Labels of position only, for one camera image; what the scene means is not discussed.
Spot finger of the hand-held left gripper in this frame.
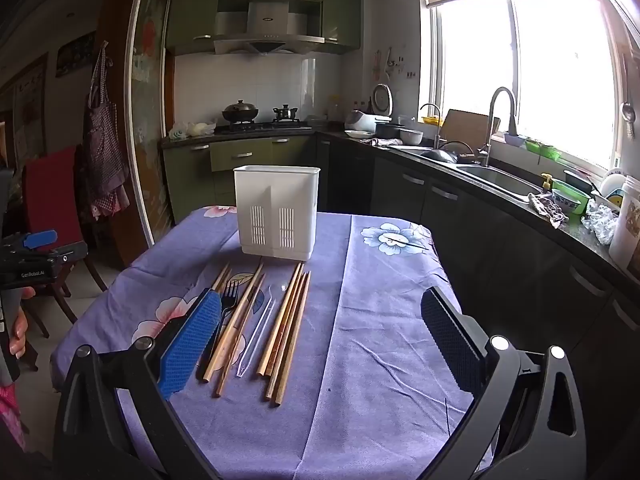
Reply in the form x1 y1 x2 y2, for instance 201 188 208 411
22 230 58 252
47 241 89 286

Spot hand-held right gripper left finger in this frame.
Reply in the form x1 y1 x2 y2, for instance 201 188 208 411
52 287 223 480

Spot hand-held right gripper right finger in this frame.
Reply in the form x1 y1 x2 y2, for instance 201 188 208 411
421 287 586 480

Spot black plastic fork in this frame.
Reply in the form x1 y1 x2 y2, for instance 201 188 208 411
196 279 242 381

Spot clear plastic spoon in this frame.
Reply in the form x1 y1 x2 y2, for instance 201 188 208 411
236 282 288 380

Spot white plastic utensil holder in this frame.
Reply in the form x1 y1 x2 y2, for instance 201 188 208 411
233 165 321 262

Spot person's left hand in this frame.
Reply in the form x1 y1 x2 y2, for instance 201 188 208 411
9 285 37 359

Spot red wooden chair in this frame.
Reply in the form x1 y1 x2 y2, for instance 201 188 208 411
22 145 108 341

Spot purple floral tablecloth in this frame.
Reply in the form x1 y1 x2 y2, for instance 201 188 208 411
50 205 493 480

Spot checked apron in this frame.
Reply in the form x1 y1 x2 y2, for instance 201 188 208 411
82 42 131 221

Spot pink patterned clothing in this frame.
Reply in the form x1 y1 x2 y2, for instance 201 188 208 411
0 385 27 453

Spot patterned dish rag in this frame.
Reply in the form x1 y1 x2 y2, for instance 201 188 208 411
529 192 568 228

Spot steel sink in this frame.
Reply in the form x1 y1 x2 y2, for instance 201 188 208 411
400 145 546 201

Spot white plastic bags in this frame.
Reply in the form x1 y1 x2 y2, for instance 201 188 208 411
167 120 218 141

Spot green bowl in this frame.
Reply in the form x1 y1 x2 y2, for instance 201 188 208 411
551 180 591 216

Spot black wok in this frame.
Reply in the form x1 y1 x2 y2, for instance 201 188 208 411
420 141 473 164

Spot crumpled clear plastic bag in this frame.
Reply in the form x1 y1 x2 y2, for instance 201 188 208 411
581 200 621 246

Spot green base cabinet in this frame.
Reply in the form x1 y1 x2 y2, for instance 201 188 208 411
160 132 318 226

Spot green basket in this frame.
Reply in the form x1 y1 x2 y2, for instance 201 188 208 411
525 139 561 161

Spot wooden cutting board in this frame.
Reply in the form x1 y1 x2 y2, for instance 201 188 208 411
442 109 501 151

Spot black clay pot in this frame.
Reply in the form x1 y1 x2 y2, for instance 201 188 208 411
221 100 261 126

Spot stack of white plates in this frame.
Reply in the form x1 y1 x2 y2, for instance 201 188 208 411
597 167 628 201

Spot small steel faucet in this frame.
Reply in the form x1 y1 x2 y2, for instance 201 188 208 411
419 103 444 148

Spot gas stove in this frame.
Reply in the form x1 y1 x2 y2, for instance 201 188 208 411
215 119 313 135

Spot white rice cooker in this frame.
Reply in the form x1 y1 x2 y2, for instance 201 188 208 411
345 84 394 133

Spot tall steel faucet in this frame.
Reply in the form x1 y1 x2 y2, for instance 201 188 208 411
477 86 519 167

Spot window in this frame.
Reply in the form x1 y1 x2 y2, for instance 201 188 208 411
427 0 631 171

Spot steel range hood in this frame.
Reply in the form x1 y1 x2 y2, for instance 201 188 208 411
214 0 326 56

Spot sliding door frame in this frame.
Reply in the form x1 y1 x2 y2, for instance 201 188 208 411
124 0 176 251

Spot wall poster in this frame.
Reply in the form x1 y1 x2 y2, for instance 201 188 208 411
55 30 97 79

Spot green wall cabinet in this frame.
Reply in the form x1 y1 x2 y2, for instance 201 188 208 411
165 0 363 57

